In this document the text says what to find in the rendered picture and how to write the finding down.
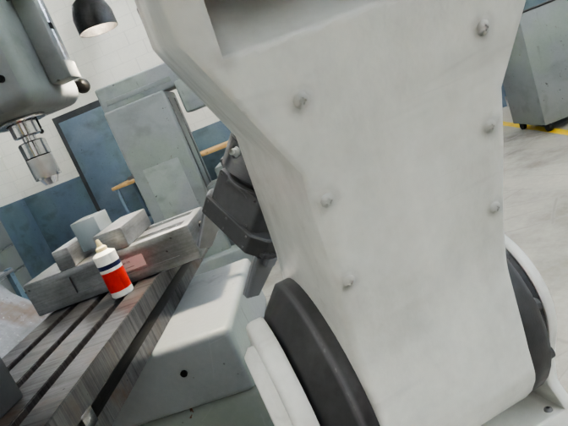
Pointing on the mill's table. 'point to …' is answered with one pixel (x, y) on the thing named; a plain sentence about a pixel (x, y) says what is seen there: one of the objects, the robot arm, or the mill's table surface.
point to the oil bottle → (111, 270)
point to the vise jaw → (124, 230)
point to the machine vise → (69, 291)
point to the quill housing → (25, 73)
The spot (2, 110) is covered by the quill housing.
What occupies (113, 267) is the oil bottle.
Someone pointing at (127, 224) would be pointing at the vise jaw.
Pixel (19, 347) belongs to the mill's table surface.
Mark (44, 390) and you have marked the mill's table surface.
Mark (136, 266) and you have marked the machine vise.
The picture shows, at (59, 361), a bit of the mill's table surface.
